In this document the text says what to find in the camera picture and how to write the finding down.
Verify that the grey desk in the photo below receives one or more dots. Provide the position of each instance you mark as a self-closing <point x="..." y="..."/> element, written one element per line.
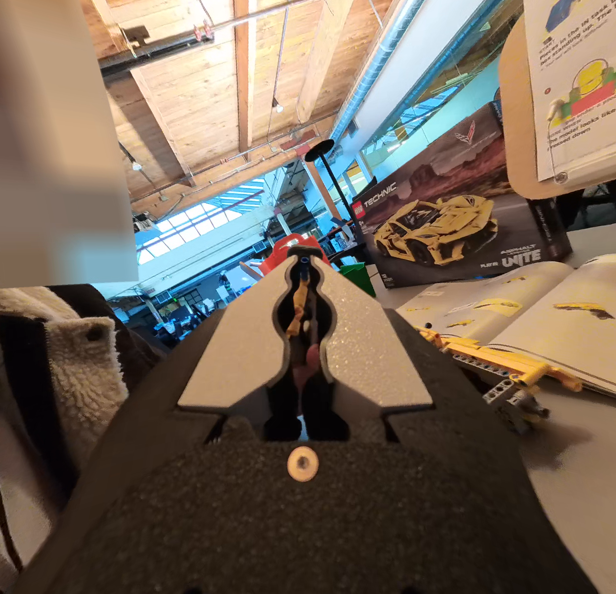
<point x="577" y="459"/>

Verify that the orange bag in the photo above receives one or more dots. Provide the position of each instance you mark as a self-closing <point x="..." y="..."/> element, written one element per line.
<point x="276" y="257"/>

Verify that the green plastic bin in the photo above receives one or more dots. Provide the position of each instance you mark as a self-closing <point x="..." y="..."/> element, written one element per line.
<point x="358" y="276"/>

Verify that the wooden board white stand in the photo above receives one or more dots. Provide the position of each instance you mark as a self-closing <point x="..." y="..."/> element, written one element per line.
<point x="515" y="122"/>

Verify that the person's left hand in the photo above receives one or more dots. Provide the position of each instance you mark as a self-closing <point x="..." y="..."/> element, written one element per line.
<point x="308" y="367"/>

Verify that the yellow brick car model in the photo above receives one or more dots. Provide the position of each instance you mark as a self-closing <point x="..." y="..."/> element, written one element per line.
<point x="495" y="363"/>

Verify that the printed paper sheet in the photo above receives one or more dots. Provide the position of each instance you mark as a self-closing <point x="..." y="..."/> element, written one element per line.
<point x="577" y="74"/>

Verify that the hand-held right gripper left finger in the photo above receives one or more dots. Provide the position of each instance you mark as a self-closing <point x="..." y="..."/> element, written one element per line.
<point x="231" y="358"/>

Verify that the black pole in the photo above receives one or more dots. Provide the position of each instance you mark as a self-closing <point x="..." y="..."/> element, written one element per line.
<point x="332" y="180"/>

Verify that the instruction booklet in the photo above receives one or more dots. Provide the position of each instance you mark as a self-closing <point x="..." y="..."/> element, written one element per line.
<point x="529" y="305"/>

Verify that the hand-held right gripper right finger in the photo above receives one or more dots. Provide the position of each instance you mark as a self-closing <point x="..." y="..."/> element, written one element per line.
<point x="375" y="358"/>

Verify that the blue pin brick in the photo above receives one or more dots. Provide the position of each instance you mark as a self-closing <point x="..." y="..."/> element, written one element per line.
<point x="304" y="266"/>

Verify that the brick car set box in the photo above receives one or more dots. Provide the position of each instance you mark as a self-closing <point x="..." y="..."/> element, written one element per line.
<point x="457" y="194"/>

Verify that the yellow axle connector brick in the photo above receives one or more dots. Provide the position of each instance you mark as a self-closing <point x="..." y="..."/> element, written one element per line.
<point x="298" y="305"/>

